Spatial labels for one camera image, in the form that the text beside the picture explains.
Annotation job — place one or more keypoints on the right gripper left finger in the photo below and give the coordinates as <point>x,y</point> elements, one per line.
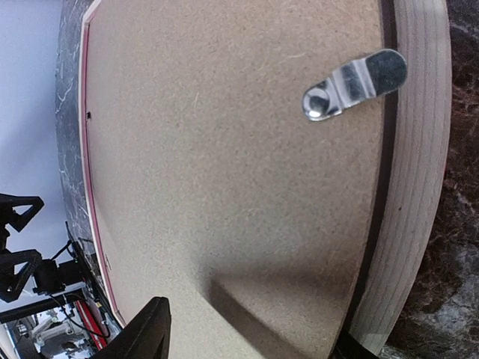
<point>147,336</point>

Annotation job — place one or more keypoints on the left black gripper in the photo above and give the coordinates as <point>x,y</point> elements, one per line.
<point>17,267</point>

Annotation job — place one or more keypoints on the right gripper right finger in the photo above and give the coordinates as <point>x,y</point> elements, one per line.
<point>348,348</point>

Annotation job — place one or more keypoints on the pink wooden picture frame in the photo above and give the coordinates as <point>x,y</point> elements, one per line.
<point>416,125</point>

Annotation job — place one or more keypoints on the brown cardboard backing board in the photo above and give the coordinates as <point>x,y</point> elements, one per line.
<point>211,187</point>

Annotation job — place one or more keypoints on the silver metal turn clip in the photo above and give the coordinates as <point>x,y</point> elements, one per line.
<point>360,80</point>

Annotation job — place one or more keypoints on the black front table rail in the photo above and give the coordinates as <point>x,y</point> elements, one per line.
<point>83,252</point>

